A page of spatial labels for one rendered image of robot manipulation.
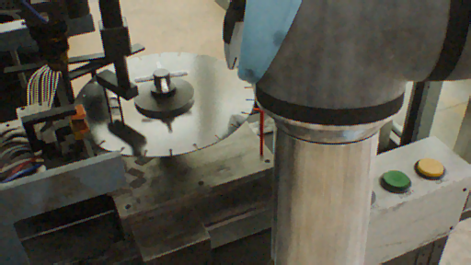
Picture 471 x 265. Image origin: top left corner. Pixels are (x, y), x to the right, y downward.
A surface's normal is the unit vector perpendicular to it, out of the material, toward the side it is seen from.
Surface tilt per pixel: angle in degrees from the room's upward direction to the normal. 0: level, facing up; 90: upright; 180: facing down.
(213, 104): 0
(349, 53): 77
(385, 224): 90
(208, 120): 0
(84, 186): 90
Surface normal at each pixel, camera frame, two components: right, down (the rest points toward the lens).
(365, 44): 0.08, 0.52
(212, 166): -0.02, -0.78
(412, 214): 0.41, 0.56
